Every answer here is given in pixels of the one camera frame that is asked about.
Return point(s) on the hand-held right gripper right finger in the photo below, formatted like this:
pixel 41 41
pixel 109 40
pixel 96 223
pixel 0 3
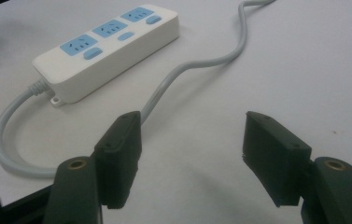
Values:
pixel 288 165

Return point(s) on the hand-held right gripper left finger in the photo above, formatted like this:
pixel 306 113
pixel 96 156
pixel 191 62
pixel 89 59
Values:
pixel 102 174

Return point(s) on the white power strip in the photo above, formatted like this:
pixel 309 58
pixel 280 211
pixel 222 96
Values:
pixel 105 53

